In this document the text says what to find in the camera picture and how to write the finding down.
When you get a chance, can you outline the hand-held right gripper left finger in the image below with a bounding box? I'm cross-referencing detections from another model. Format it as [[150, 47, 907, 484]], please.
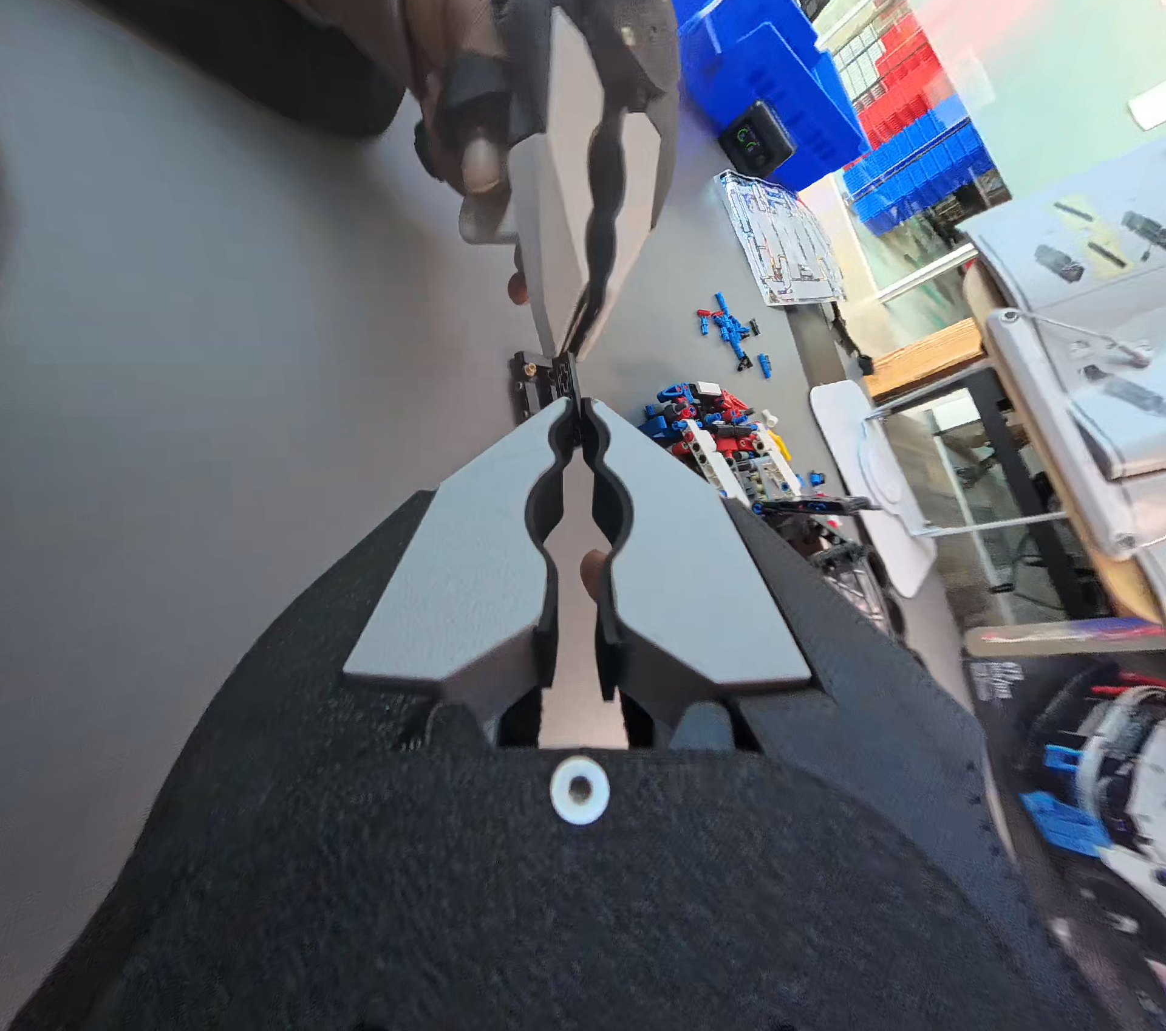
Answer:
[[343, 396, 584, 748]]

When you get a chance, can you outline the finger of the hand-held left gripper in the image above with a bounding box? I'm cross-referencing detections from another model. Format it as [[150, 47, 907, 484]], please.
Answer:
[[565, 106, 680, 364], [506, 9, 612, 362]]

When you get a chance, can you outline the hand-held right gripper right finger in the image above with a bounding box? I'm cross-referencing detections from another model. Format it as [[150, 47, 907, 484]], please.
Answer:
[[581, 399, 814, 748]]

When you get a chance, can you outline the black brick assembly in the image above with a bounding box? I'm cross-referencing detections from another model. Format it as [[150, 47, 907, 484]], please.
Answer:
[[510, 350, 584, 427]]

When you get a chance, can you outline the person's left hand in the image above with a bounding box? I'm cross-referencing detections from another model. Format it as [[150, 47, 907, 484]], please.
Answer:
[[405, 0, 531, 307]]

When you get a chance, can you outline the black device green display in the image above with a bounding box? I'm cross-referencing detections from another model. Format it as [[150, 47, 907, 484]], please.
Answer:
[[718, 100, 796, 177]]

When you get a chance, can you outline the toy brick race car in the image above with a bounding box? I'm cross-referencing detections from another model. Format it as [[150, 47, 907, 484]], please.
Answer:
[[638, 379, 907, 640]]

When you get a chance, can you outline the sticker sheet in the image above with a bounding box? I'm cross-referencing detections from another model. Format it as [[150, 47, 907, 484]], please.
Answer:
[[713, 170, 848, 309]]

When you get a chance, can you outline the pile of blue connector pins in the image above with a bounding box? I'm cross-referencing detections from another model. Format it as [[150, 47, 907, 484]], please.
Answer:
[[697, 291, 776, 380]]

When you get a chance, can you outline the white book stand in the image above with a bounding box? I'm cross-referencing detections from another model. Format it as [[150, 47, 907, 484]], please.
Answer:
[[809, 306, 1166, 599]]

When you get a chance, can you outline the stack of red bins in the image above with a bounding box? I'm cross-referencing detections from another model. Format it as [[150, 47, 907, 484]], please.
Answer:
[[856, 15, 949, 148]]

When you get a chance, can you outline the stack of blue bins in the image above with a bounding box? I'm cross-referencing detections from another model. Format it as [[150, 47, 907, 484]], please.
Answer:
[[842, 97, 1012, 235]]

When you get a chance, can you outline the wooden side table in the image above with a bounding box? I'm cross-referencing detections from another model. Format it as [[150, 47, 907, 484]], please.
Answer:
[[861, 315, 1108, 622]]

